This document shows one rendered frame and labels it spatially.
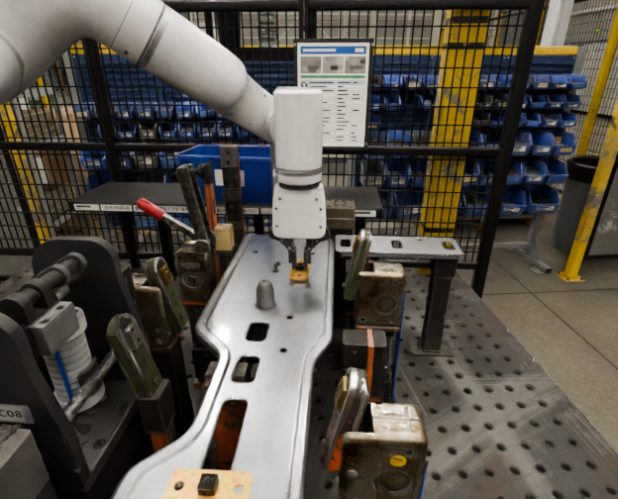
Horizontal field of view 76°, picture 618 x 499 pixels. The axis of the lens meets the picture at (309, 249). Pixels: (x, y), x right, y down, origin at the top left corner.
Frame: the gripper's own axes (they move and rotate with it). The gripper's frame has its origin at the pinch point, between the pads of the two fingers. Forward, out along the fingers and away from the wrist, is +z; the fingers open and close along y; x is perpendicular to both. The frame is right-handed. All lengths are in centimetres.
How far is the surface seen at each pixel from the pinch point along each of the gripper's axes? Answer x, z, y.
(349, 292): -7.5, 3.4, 9.8
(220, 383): -32.4, 3.0, -7.8
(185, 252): -2.9, -1.7, -22.3
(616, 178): 193, 32, 188
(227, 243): 6.2, 0.1, -16.5
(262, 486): -46.0, 3.2, 0.2
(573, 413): -5, 33, 60
